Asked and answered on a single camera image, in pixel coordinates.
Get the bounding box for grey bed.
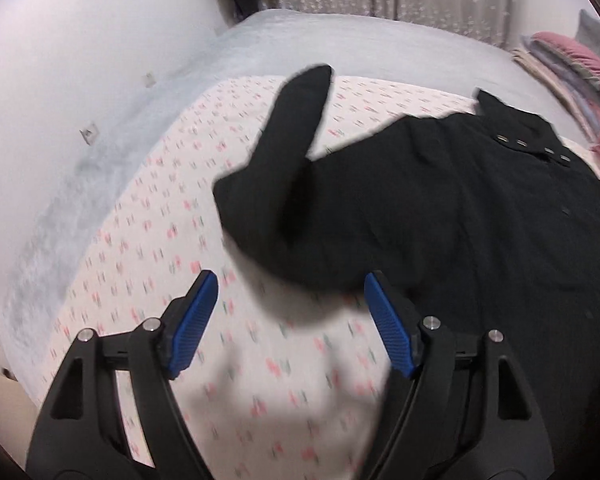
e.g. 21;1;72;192
0;7;588;366

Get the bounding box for grey pillow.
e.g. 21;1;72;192
575;9;600;61

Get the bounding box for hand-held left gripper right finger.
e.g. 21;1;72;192
362;269;556;480

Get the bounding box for stack of folded blankets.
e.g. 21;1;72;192
510;42;600;141

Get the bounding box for cherry print blanket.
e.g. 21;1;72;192
27;74;600;480

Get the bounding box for black coat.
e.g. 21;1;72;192
212;64;600;480

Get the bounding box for pink velvet pillow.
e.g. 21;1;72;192
530;31;600;181

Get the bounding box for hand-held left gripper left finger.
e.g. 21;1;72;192
25;269;220;480

